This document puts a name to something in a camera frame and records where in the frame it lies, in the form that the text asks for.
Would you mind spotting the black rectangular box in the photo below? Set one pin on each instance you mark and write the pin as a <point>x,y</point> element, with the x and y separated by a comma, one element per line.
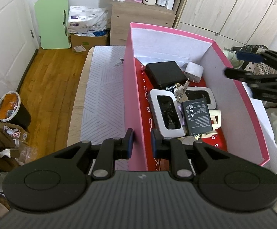
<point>164,74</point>

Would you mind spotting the white patterned bed cover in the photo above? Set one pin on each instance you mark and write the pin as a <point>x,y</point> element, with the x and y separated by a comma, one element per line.
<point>103,114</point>

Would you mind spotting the green folding table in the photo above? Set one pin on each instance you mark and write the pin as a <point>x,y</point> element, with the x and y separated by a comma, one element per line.
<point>52,16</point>

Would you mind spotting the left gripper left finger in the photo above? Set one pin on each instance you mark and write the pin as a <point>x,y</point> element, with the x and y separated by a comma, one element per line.
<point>106,154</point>

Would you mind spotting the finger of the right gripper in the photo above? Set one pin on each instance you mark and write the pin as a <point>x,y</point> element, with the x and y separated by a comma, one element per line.
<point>270,80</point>
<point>267,57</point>

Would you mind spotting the cardboard box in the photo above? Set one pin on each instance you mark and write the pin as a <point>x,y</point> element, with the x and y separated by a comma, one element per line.
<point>81,44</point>

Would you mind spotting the white door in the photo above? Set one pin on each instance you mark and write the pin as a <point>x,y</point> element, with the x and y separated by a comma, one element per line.
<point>17,43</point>

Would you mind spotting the white charger cube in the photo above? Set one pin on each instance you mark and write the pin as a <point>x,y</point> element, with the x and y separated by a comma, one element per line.
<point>193,72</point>

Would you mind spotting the pink storage box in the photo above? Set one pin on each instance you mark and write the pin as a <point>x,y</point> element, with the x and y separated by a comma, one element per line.
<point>241,127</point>

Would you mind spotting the orange lined trash bin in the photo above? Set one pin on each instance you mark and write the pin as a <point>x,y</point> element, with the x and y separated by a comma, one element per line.
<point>13,111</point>

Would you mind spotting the black phone battery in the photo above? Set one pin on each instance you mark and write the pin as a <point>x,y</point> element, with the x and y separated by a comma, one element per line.
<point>197,116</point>

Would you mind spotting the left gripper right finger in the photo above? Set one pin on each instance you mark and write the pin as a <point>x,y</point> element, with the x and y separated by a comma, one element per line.
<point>172,150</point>

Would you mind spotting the silver ZDX router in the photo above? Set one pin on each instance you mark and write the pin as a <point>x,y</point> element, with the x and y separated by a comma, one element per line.
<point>202,92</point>

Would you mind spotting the wooden bookshelf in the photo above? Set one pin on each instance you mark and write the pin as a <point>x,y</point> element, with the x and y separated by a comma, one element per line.
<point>123,13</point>

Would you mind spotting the beige wardrobe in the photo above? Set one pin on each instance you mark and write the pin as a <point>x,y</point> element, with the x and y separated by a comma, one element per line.
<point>230,22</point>

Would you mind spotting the silver wifi router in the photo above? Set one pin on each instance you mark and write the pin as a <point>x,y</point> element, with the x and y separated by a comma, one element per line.
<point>166,114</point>

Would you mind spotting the white tissue package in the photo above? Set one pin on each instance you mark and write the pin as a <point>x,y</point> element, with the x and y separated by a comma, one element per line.
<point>84,20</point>

